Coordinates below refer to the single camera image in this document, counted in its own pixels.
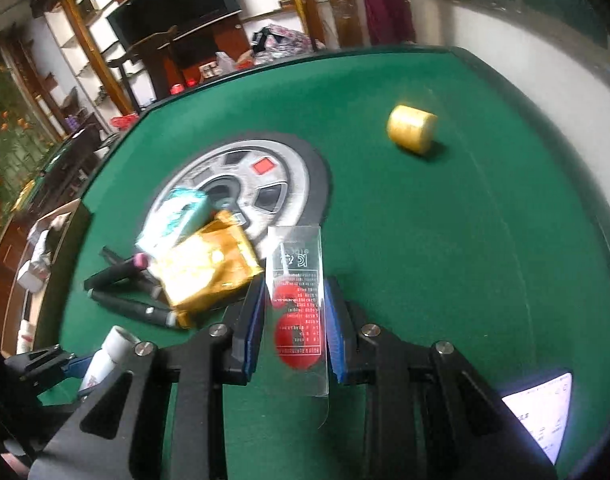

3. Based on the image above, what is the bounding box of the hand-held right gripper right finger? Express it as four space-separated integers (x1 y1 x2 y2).
324 275 558 480

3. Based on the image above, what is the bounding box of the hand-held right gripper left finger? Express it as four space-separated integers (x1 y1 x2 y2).
27 275 267 480

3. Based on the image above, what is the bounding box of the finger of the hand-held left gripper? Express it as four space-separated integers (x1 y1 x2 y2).
22 346 96 386

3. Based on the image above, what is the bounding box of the long white tube bottle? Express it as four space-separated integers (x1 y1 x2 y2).
79 325 142 403

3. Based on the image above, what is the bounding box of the clear plastic package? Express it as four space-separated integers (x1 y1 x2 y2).
264 223 332 431

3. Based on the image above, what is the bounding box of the white plastic bottle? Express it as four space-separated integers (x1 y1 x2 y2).
17 320 38 356

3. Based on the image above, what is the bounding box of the gold foil packet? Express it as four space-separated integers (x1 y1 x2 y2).
152 210 265 328

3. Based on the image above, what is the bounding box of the long black pen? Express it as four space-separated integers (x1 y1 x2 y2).
87 287 180 330

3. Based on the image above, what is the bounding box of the white bottle red label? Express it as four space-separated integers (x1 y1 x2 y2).
17 260 53 293

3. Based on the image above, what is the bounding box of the black pen pink tip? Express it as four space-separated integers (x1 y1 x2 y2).
83 254 156 288

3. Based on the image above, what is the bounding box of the teal cartoon pouch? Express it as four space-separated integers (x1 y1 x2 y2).
135 186 216 256

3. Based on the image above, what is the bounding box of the folding green game table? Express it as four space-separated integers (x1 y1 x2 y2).
12 125 103 221

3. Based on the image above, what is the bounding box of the wooden tv cabinet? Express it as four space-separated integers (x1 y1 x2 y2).
150 20 256 96

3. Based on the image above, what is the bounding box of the tall-backed wooden chair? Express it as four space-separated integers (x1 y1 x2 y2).
107 25 186 111

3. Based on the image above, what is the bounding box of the floral fabric bag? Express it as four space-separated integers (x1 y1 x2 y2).
250 24 326 67

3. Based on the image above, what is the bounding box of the wooden armchair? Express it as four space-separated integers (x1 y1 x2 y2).
287 0 366 51

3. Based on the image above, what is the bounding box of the black television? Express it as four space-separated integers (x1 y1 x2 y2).
106 0 243 61

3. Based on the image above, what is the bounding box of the maroon cloth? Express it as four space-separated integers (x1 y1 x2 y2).
357 0 417 47

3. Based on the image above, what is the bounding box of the flower wall poster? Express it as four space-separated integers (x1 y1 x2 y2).
0 57 58 261

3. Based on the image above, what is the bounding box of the wooden wall shelf unit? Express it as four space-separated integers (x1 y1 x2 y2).
0 0 336 126

